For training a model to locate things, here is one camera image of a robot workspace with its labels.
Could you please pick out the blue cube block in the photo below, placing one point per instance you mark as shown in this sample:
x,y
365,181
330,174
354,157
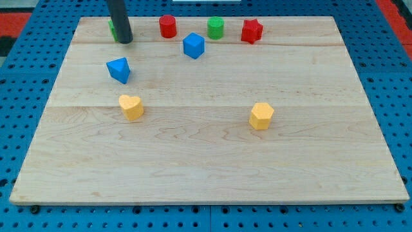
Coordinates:
x,y
194,45

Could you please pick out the red star block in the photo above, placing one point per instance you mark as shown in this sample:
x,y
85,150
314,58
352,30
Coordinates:
x,y
252,31

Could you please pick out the light wooden board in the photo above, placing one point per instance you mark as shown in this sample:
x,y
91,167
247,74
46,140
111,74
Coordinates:
x,y
194,143

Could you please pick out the yellow hexagon block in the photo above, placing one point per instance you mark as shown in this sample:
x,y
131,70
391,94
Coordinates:
x,y
260,116

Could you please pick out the yellow heart block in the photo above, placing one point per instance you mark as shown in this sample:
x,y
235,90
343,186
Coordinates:
x,y
131,106

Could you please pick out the green cylinder block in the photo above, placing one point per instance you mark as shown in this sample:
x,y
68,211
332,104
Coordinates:
x,y
215,27

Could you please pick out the blue triangle block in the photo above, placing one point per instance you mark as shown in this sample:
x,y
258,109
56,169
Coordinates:
x,y
119,69

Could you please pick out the red cylinder block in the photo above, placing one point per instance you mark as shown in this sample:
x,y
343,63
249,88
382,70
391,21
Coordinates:
x,y
168,27

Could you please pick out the green block behind rod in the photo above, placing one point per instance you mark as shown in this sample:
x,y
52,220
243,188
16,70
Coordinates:
x,y
112,30

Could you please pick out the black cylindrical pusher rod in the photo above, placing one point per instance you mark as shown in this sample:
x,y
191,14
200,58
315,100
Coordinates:
x,y
119,17

